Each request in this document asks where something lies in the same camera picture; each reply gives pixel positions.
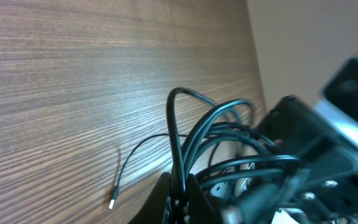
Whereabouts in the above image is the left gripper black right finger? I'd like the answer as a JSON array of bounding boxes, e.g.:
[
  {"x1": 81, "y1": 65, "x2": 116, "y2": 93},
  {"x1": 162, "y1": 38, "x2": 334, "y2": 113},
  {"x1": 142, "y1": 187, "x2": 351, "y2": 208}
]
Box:
[{"x1": 186, "y1": 174, "x2": 222, "y2": 224}]

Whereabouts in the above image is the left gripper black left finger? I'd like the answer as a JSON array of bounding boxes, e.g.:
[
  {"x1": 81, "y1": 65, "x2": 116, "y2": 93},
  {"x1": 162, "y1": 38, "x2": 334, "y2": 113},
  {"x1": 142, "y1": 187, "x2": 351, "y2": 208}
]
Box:
[{"x1": 129, "y1": 172, "x2": 171, "y2": 224}]

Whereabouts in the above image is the black cable bundle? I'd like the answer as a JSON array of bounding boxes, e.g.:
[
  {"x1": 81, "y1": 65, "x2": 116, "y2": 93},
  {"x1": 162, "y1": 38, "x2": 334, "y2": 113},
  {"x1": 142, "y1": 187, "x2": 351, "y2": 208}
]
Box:
[{"x1": 165, "y1": 87, "x2": 301, "y2": 200}]

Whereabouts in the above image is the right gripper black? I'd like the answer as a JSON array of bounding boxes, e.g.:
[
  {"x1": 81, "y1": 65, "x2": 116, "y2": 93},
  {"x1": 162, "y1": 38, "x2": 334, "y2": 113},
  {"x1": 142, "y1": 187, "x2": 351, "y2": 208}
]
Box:
[{"x1": 239, "y1": 96, "x2": 358, "y2": 223}]

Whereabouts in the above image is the black USB cable long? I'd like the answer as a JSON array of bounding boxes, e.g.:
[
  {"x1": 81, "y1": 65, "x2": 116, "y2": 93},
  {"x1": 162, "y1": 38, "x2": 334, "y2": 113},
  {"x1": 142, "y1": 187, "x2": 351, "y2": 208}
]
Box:
[{"x1": 109, "y1": 133, "x2": 168, "y2": 210}]

